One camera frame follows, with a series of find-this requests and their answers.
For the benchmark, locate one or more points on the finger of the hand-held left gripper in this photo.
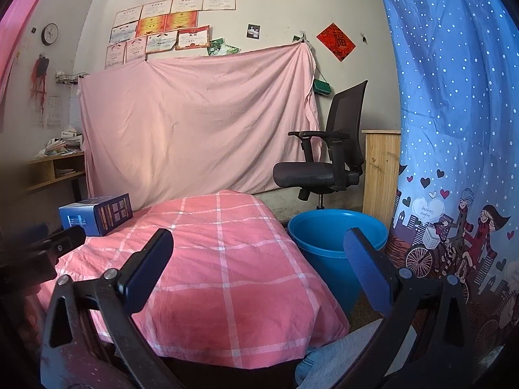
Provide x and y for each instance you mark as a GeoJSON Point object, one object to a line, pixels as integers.
{"type": "Point", "coordinates": [32, 234]}
{"type": "Point", "coordinates": [65, 241]}

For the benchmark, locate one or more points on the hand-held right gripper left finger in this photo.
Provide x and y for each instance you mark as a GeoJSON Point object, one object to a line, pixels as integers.
{"type": "Point", "coordinates": [148, 267]}

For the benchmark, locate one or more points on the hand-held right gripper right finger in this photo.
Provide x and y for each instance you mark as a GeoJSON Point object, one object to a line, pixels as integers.
{"type": "Point", "coordinates": [369, 267]}

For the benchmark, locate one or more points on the blue plastic bucket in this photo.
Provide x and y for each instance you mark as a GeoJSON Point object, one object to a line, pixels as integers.
{"type": "Point", "coordinates": [324, 259]}

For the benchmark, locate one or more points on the blue cardboard box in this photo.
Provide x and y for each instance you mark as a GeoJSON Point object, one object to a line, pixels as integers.
{"type": "Point", "coordinates": [79, 216]}

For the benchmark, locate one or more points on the wooden shelf desk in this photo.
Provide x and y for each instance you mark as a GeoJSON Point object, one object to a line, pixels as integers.
{"type": "Point", "coordinates": [52, 170]}

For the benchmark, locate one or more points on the pink checked tablecloth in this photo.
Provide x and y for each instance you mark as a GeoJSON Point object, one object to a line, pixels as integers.
{"type": "Point", "coordinates": [227, 271]}

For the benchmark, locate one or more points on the pile of books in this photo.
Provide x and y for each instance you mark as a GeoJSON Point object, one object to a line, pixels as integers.
{"type": "Point", "coordinates": [61, 144]}

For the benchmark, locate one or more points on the person's leg in jeans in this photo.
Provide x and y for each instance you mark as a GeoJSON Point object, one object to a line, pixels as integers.
{"type": "Point", "coordinates": [336, 356]}

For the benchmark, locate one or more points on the wooden cabinet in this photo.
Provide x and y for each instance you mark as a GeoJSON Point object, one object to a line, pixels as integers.
{"type": "Point", "coordinates": [381, 170]}

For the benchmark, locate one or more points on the black office chair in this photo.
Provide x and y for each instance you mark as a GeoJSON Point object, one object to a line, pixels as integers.
{"type": "Point", "coordinates": [308, 174]}

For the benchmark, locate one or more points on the pink hanging sheet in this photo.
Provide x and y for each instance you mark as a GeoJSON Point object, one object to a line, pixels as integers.
{"type": "Point", "coordinates": [194, 129]}

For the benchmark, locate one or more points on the red knot ornament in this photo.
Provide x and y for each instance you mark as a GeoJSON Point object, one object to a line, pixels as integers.
{"type": "Point", "coordinates": [40, 67]}

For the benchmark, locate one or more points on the green hanging purse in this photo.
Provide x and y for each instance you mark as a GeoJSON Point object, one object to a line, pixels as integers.
{"type": "Point", "coordinates": [322, 87]}

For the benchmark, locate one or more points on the blue printed curtain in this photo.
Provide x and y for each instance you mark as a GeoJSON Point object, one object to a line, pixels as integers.
{"type": "Point", "coordinates": [446, 89]}

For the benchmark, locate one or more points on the pink curtain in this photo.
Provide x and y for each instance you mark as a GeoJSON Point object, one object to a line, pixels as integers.
{"type": "Point", "coordinates": [20, 28]}

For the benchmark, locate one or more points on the wall calendar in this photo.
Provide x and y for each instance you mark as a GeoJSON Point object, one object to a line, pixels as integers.
{"type": "Point", "coordinates": [52, 111]}

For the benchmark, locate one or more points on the round wall clock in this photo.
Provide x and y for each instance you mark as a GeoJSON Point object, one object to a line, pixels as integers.
{"type": "Point", "coordinates": [50, 34]}

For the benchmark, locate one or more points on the red diamond wall poster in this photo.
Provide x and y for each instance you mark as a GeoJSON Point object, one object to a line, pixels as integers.
{"type": "Point", "coordinates": [335, 42]}

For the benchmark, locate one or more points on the green wall photos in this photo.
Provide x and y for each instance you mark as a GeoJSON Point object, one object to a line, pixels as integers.
{"type": "Point", "coordinates": [223, 48]}

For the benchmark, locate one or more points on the group of wall certificates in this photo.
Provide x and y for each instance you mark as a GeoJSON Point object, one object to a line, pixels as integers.
{"type": "Point", "coordinates": [162, 24]}

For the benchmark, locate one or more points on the small wall photo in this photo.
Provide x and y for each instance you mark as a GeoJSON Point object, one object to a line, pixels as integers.
{"type": "Point", "coordinates": [253, 31]}

